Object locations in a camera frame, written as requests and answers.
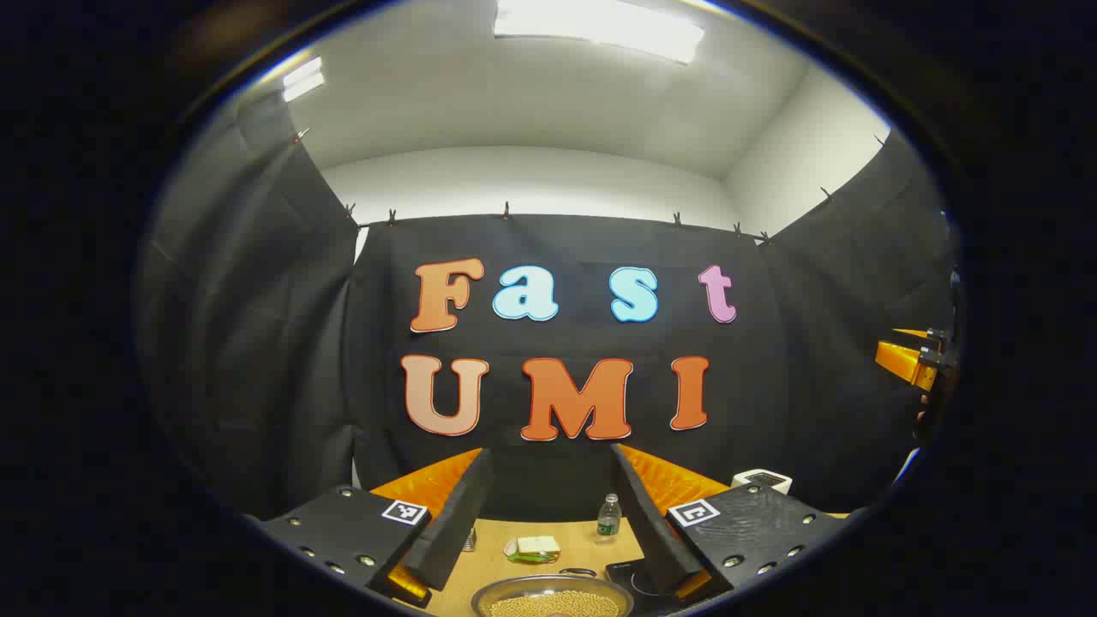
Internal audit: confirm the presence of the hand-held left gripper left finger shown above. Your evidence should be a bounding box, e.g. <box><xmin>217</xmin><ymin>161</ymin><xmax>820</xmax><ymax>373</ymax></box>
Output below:
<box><xmin>244</xmin><ymin>447</ymin><xmax>496</xmax><ymax>609</ymax></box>

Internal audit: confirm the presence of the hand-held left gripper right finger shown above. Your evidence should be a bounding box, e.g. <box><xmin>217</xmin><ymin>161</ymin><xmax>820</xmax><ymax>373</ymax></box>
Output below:
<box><xmin>610</xmin><ymin>444</ymin><xmax>849</xmax><ymax>605</ymax></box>

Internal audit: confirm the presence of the black induction cooktop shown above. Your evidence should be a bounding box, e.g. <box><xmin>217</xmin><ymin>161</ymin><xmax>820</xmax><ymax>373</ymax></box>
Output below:
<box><xmin>605</xmin><ymin>559</ymin><xmax>661</xmax><ymax>611</ymax></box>

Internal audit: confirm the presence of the steel pot with black handles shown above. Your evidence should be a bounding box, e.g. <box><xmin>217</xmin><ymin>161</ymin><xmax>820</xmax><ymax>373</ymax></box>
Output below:
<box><xmin>471</xmin><ymin>573</ymin><xmax>635</xmax><ymax>617</ymax></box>

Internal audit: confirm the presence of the pile of yellow soybeans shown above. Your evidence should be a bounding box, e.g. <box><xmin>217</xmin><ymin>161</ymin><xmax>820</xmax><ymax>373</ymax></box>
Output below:
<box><xmin>489</xmin><ymin>590</ymin><xmax>620</xmax><ymax>617</ymax></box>

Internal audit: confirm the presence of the clear plastic water bottle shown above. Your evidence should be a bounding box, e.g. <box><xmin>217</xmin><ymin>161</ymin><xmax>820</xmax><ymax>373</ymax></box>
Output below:
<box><xmin>596</xmin><ymin>494</ymin><xmax>623</xmax><ymax>546</ymax></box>

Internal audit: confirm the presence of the small white plate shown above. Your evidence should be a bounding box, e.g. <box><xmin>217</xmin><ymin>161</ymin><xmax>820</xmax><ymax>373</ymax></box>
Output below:
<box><xmin>503</xmin><ymin>538</ymin><xmax>562</xmax><ymax>564</ymax></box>

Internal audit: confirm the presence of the white toaster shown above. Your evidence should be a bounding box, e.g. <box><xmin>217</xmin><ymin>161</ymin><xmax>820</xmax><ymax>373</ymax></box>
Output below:
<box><xmin>731</xmin><ymin>469</ymin><xmax>794</xmax><ymax>496</ymax></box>

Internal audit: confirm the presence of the black backdrop cloth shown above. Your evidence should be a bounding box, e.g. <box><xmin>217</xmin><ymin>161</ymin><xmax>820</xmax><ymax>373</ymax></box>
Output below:
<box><xmin>137</xmin><ymin>90</ymin><xmax>956</xmax><ymax>524</ymax></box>

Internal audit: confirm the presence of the row of black cloth clips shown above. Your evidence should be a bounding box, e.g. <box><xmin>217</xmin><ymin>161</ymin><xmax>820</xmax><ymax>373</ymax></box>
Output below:
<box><xmin>291</xmin><ymin>129</ymin><xmax>888</xmax><ymax>245</ymax></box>

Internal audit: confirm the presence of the large ceiling light panel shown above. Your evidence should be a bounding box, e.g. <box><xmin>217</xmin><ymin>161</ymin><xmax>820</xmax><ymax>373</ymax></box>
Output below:
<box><xmin>493</xmin><ymin>0</ymin><xmax>705</xmax><ymax>65</ymax></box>

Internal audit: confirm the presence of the small ceiling light panel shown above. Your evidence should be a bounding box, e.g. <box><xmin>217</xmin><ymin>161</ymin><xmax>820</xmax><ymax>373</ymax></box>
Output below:
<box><xmin>282</xmin><ymin>57</ymin><xmax>327</xmax><ymax>104</ymax></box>

